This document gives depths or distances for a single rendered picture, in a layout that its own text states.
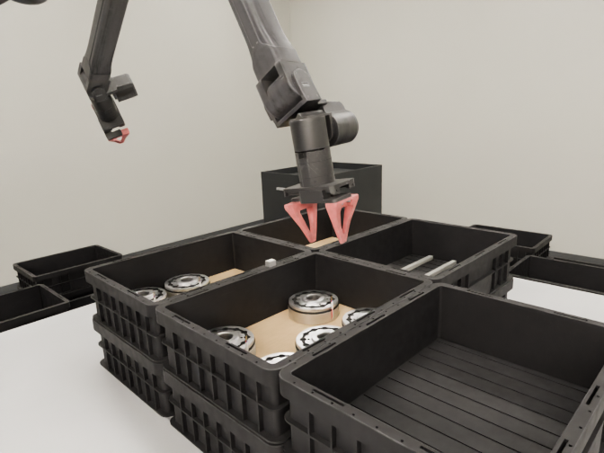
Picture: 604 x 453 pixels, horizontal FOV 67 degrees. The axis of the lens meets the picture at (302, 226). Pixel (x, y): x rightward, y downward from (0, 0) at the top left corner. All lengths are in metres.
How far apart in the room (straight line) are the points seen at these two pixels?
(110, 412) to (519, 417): 0.70
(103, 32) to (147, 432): 0.89
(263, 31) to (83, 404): 0.76
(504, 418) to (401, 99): 3.95
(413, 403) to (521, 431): 0.14
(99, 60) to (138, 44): 2.95
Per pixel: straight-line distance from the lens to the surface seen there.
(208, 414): 0.76
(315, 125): 0.71
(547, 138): 4.00
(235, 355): 0.63
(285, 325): 0.92
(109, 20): 1.24
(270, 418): 0.64
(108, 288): 0.96
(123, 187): 4.13
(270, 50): 0.76
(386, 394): 0.73
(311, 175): 0.72
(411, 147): 4.45
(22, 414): 1.07
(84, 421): 0.99
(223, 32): 4.77
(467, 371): 0.80
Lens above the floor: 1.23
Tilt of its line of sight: 14 degrees down
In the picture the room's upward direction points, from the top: 2 degrees counter-clockwise
